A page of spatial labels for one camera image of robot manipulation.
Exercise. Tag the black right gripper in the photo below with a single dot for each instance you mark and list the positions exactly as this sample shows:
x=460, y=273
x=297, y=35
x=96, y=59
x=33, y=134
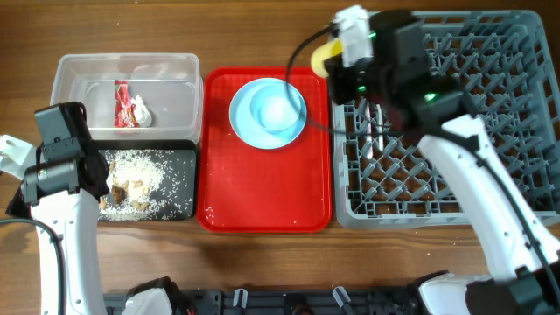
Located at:
x=337, y=76

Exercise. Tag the yellow plastic cup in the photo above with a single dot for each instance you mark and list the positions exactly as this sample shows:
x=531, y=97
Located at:
x=322, y=54

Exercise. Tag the red snack wrapper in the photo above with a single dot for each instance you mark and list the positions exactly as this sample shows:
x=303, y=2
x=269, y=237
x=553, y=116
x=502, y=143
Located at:
x=124, y=109

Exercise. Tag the white tissue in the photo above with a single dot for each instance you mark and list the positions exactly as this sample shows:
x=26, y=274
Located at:
x=141, y=113

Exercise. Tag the light blue bowl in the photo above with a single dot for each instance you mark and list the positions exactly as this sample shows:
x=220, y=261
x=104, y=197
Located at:
x=276, y=107

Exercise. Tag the light blue plate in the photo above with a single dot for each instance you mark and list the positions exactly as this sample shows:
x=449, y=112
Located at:
x=246, y=128

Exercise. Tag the white plastic spoon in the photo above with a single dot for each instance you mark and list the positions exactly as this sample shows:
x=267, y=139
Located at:
x=369, y=138

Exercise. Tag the white plastic fork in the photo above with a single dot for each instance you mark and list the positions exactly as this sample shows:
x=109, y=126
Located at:
x=380, y=127

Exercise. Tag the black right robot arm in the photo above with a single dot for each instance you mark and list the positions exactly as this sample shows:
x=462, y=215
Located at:
x=381, y=57

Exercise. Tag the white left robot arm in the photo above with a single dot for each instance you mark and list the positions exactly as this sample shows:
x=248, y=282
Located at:
x=61, y=188

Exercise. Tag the grey dishwasher rack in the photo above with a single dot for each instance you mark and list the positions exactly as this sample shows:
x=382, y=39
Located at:
x=502, y=59

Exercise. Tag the spilled rice and food scraps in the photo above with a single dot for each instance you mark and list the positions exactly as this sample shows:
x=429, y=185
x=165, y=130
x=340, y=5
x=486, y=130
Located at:
x=131, y=184

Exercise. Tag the black rectangular tray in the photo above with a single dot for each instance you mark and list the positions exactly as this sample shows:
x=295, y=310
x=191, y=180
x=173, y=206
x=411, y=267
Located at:
x=184, y=184

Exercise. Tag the clear plastic bin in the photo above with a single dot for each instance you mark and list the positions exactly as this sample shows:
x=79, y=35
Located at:
x=170, y=85

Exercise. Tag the red plastic tray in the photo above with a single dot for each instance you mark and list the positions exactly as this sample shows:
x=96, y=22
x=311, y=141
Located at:
x=242, y=189

